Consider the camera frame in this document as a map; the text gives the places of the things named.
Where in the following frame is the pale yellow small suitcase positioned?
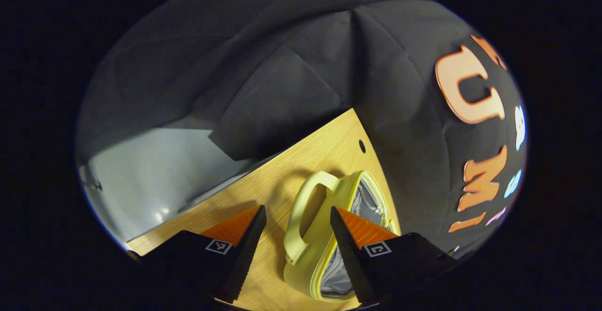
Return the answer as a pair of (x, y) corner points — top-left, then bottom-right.
(283, 170), (401, 302)

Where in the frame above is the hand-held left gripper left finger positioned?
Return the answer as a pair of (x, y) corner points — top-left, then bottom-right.
(126, 205), (267, 304)

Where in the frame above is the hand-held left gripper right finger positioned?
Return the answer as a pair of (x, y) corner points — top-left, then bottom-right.
(330, 206), (459, 306)

